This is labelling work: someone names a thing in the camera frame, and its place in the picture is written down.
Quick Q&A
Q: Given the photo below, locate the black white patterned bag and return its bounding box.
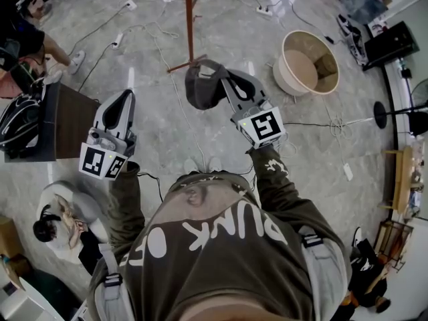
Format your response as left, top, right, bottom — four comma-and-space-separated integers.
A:
336, 13, 368, 66

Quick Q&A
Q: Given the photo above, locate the white cabinet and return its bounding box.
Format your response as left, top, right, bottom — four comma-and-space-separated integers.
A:
0, 276, 88, 321

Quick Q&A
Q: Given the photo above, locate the coiled white cable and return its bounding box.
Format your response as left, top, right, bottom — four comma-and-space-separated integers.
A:
322, 95, 354, 167

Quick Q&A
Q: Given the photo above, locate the black low table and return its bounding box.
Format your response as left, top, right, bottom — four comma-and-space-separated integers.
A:
362, 20, 421, 72

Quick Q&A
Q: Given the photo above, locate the person's left forearm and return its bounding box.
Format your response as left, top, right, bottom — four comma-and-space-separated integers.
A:
108, 160, 148, 237

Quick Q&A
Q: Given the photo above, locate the pink cloth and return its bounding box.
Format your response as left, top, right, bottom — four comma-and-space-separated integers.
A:
0, 75, 21, 100

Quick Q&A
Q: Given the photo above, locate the brown cardboard box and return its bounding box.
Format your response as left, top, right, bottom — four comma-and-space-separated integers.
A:
0, 215, 31, 277

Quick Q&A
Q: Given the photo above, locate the wire frame rack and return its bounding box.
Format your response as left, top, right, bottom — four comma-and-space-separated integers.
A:
372, 221, 414, 274

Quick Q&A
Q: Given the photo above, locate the grey shoulder strap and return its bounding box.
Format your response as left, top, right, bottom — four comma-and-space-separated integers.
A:
95, 242, 134, 321
300, 225, 348, 314

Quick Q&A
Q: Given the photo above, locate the dark grey cap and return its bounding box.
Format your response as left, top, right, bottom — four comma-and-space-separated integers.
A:
185, 58, 231, 110

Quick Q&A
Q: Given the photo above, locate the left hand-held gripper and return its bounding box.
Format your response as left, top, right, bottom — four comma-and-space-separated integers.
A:
78, 88, 138, 182

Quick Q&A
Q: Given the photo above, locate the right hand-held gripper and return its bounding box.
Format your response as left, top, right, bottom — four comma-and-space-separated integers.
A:
221, 68, 287, 149

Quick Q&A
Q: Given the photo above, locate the person's torso brown printed shirt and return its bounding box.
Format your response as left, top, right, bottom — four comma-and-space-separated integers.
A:
88, 172, 352, 321

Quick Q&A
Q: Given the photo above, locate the black backpack white trim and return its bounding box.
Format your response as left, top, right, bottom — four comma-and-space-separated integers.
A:
0, 94, 43, 153

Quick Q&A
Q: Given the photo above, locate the black floor cable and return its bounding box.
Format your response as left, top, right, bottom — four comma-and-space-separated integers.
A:
284, 117, 375, 128

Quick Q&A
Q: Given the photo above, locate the round beige basket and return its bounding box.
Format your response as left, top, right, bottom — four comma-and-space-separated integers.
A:
272, 30, 340, 96

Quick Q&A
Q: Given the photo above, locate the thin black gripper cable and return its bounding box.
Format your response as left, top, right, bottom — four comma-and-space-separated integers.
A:
138, 172, 165, 203

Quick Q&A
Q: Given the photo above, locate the brown round pouf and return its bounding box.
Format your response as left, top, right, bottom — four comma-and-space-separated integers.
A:
314, 53, 338, 80

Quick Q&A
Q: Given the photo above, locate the person's right forearm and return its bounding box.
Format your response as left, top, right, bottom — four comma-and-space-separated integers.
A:
247, 144, 304, 215

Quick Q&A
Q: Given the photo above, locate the red wooden coat stand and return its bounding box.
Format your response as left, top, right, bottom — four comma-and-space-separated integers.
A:
167, 0, 209, 74

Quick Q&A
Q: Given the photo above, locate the light wooden stand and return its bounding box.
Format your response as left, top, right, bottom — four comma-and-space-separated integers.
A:
379, 146, 414, 213

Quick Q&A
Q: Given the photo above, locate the dark wooden side table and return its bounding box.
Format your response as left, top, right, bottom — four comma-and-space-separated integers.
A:
3, 80, 101, 163

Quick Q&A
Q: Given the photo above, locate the long white cable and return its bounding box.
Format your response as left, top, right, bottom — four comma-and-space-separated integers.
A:
122, 21, 208, 172

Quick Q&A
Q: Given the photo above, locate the black stand round base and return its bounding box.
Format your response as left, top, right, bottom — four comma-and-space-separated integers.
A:
373, 101, 428, 136

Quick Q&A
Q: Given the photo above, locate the white beanbag chair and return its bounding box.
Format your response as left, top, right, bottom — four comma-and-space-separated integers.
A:
35, 181, 110, 263

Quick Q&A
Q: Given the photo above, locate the blue grey cloth bundle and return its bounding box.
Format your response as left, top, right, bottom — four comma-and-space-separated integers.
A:
339, 0, 384, 25

